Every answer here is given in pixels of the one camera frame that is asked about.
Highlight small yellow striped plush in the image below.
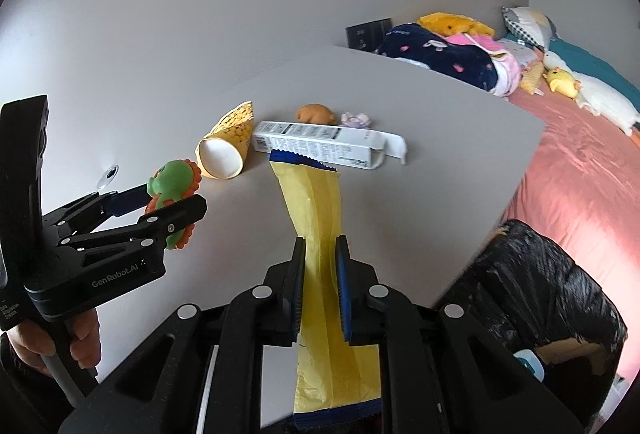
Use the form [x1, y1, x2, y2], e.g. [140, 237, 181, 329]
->
[520, 64, 544, 98]

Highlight pink pillow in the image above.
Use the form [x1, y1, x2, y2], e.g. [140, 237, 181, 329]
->
[445, 32, 523, 98]

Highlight yellow popcorn paper cup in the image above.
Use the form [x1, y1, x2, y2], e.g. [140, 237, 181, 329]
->
[195, 101, 256, 180]

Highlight small lilac toy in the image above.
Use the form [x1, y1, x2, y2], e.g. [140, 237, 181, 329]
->
[340, 111, 373, 128]

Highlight person's left hand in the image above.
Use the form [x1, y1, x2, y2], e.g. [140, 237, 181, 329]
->
[9, 309, 101, 369]

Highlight teal blanket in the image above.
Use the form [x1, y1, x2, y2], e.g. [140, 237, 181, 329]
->
[505, 32, 640, 100]

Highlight black wall socket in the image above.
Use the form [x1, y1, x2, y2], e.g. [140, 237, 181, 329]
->
[346, 18, 392, 50]

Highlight brown bread toy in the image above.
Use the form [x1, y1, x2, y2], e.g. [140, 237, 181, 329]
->
[296, 103, 336, 125]

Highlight yellow snack packet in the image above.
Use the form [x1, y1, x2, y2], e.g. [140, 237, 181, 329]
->
[269, 149, 382, 430]

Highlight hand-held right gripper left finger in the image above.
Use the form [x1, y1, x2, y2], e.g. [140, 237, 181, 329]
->
[60, 237, 307, 434]

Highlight yellow plush pillow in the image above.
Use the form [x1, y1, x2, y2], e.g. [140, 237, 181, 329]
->
[417, 12, 496, 38]

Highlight white goose plush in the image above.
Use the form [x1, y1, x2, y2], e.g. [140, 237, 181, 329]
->
[542, 49, 640, 137]

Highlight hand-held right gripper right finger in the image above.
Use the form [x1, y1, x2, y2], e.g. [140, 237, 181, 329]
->
[335, 235, 586, 434]

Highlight yellow duck plush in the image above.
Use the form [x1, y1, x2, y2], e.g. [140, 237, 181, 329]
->
[544, 67, 583, 100]

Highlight green orange rubber toy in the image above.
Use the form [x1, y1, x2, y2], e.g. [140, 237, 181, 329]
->
[145, 158, 202, 251]

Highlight pink bed sheet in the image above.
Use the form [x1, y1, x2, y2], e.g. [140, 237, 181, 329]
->
[500, 89, 640, 395]

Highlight silver cable grommet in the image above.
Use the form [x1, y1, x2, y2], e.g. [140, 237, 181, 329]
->
[96, 164, 121, 187]

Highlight white carton box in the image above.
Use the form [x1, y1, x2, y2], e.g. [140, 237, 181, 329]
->
[251, 120, 408, 170]

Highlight checkered pillow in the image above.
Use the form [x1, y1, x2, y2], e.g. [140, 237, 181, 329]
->
[501, 6, 556, 50]

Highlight trash bin with black bag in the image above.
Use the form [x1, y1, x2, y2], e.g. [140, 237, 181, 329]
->
[435, 219, 628, 434]

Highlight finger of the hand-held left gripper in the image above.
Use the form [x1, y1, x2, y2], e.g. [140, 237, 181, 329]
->
[60, 194, 208, 261]
[42, 184, 151, 236]

